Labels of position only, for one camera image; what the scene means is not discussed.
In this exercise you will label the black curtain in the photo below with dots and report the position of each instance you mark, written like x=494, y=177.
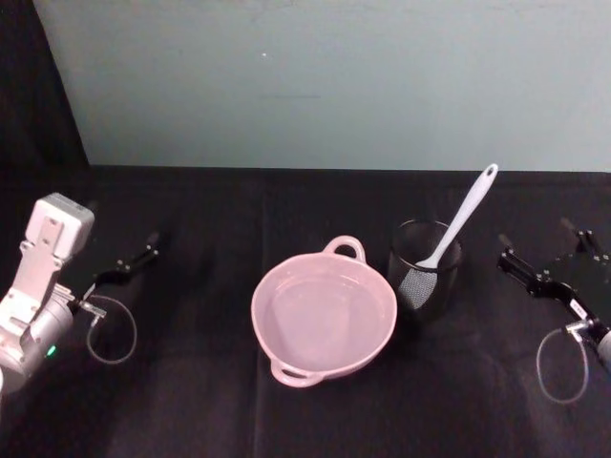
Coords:
x=28, y=86

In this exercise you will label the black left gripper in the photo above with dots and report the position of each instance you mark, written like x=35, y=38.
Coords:
x=80, y=272

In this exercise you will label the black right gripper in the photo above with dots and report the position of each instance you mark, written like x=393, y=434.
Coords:
x=589, y=281

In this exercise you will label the pale wall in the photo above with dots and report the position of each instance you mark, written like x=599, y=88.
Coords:
x=305, y=86

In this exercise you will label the black mesh utensil holder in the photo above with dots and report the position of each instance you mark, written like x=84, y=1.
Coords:
x=420, y=296

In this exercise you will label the left robot arm with camera bracket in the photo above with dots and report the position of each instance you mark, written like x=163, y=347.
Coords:
x=43, y=267

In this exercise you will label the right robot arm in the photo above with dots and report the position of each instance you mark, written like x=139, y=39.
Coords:
x=606, y=350

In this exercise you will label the black table cloth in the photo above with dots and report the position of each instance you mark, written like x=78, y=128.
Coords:
x=200, y=410

